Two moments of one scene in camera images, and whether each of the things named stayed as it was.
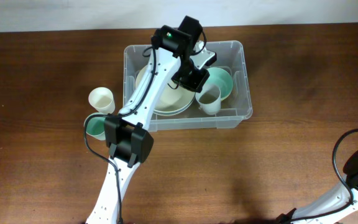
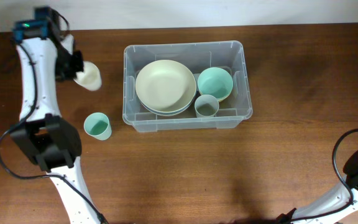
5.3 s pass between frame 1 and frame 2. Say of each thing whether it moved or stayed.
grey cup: moved
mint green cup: stayed
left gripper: moved
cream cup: moved
